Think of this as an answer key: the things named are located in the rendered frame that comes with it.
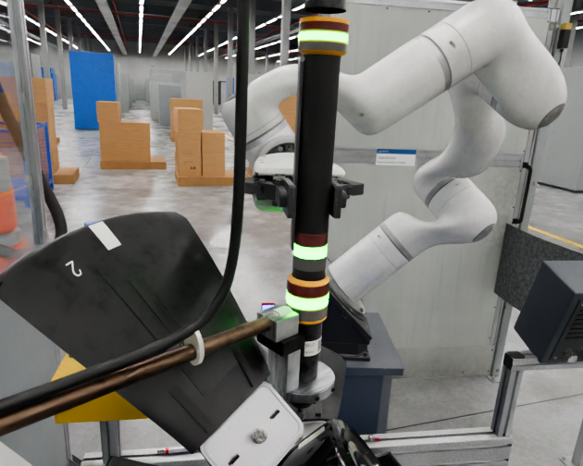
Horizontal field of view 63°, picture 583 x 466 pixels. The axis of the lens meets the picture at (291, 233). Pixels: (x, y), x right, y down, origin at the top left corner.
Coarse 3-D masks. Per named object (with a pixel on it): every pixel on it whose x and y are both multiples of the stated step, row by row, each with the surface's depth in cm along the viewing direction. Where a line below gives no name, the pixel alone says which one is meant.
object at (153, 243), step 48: (96, 240) 46; (144, 240) 49; (192, 240) 54; (0, 288) 38; (48, 288) 41; (96, 288) 43; (144, 288) 46; (192, 288) 49; (48, 336) 39; (96, 336) 41; (144, 336) 43; (144, 384) 41; (192, 384) 43; (240, 384) 45; (192, 432) 42
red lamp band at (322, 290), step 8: (288, 280) 47; (288, 288) 47; (296, 288) 46; (304, 288) 46; (312, 288) 46; (320, 288) 46; (328, 288) 47; (304, 296) 46; (312, 296) 46; (320, 296) 47
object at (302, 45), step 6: (300, 42) 41; (306, 42) 40; (312, 42) 40; (318, 42) 40; (324, 42) 40; (330, 42) 40; (300, 48) 41; (306, 48) 40; (312, 48) 40; (318, 48) 40; (324, 48) 40; (330, 48) 40; (336, 48) 40; (342, 48) 40
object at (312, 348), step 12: (312, 0) 39; (324, 0) 39; (336, 0) 39; (312, 12) 42; (324, 12) 43; (336, 12) 42; (300, 324) 48; (312, 336) 48; (312, 348) 48; (300, 360) 49; (312, 360) 49; (300, 372) 49; (312, 372) 50; (300, 408) 51
